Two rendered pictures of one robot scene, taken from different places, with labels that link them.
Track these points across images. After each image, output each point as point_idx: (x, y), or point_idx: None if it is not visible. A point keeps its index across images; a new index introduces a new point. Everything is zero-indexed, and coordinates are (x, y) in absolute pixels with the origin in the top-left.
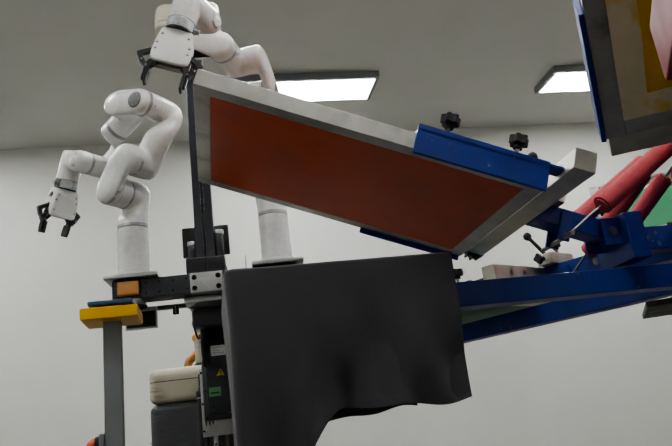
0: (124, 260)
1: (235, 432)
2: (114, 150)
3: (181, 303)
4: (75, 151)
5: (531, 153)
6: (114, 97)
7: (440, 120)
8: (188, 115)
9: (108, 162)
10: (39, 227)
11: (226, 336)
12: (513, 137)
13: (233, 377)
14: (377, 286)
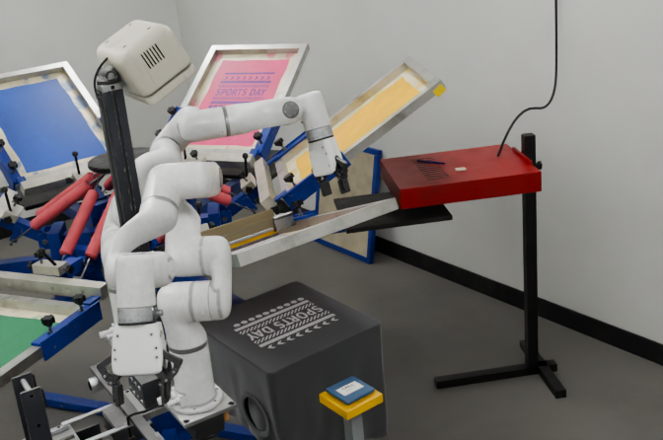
0: (213, 380)
1: (385, 406)
2: (225, 248)
3: (144, 418)
4: (166, 255)
5: (201, 202)
6: (212, 174)
7: (301, 204)
8: (137, 178)
9: (226, 264)
10: (170, 395)
11: (346, 370)
12: (279, 207)
13: (384, 380)
14: None
